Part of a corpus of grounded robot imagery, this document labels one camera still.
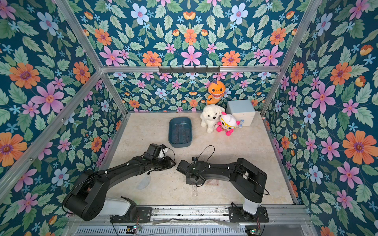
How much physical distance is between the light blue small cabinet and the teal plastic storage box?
0.31 meters

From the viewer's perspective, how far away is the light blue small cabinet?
101 cm

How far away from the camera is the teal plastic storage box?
1.02m
